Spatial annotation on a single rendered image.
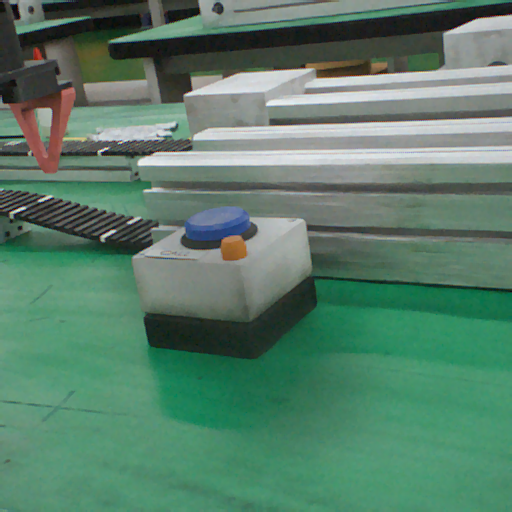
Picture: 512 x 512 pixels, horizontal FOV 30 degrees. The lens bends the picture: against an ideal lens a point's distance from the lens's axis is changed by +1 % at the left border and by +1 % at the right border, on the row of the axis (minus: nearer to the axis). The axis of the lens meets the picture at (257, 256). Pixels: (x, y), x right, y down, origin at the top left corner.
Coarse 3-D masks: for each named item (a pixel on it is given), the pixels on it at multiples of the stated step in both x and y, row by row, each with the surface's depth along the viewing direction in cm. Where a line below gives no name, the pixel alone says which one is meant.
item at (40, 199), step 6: (30, 198) 85; (36, 198) 85; (42, 198) 85; (48, 198) 85; (54, 198) 86; (18, 204) 84; (24, 204) 84; (30, 204) 84; (36, 204) 84; (6, 210) 82; (12, 210) 83; (18, 210) 82; (24, 210) 83; (6, 216) 82; (12, 216) 82
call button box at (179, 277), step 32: (256, 224) 58; (288, 224) 57; (160, 256) 55; (192, 256) 54; (256, 256) 53; (288, 256) 56; (160, 288) 56; (192, 288) 54; (224, 288) 53; (256, 288) 53; (288, 288) 56; (160, 320) 57; (192, 320) 55; (224, 320) 54; (256, 320) 54; (288, 320) 57; (224, 352) 55; (256, 352) 54
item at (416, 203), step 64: (256, 128) 73; (320, 128) 70; (384, 128) 66; (448, 128) 64; (192, 192) 67; (256, 192) 64; (320, 192) 62; (384, 192) 60; (448, 192) 58; (320, 256) 63; (384, 256) 61; (448, 256) 59
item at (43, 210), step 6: (60, 198) 85; (42, 204) 84; (48, 204) 84; (54, 204) 84; (60, 204) 84; (66, 204) 84; (30, 210) 82; (36, 210) 83; (42, 210) 83; (48, 210) 82; (54, 210) 83; (18, 216) 81; (24, 216) 81; (30, 216) 81; (36, 216) 81; (42, 216) 82; (30, 222) 81
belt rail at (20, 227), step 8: (0, 216) 85; (0, 224) 84; (8, 224) 85; (16, 224) 86; (24, 224) 87; (0, 232) 84; (8, 232) 85; (16, 232) 86; (24, 232) 87; (0, 240) 85
